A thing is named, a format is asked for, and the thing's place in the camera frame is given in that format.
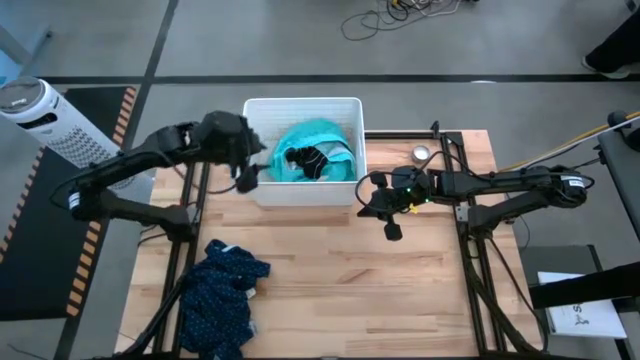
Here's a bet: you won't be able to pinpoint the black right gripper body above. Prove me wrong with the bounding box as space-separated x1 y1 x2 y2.
388 165 433 208

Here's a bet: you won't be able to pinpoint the teal garment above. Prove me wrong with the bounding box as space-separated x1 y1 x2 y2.
267 118 358 184

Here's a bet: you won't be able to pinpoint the navy dotted garment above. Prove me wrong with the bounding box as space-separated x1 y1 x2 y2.
178 238 272 360

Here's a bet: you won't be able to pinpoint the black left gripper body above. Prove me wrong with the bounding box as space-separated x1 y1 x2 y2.
192 110 252 167

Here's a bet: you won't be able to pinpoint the black flat bar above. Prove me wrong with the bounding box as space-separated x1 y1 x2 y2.
528 259 640 311

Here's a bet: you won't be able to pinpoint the white printed paper sheet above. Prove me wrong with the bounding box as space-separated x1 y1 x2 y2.
537 271 629 340

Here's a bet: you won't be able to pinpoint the yellow cable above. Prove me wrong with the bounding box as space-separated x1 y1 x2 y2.
499 110 640 174

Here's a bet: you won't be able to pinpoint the black side table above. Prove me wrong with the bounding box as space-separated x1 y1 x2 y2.
597 110 640 229

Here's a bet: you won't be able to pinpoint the white tower fan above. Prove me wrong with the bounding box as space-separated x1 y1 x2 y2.
0 75 124 174

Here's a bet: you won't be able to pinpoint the black orange-striped floor mat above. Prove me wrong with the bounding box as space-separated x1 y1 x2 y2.
0 85 139 322

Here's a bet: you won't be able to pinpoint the tangled floor cables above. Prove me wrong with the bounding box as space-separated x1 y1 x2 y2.
340 0 462 43

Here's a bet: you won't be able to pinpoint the black striped sock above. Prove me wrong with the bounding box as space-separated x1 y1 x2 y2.
284 145 330 181

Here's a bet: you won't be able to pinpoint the black looped camera cable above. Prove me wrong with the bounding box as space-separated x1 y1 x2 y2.
354 171 396 212

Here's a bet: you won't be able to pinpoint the person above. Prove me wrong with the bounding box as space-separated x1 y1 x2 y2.
581 8 640 81

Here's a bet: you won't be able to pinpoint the white perforated plastic basket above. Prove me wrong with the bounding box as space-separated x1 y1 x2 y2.
241 96 369 208

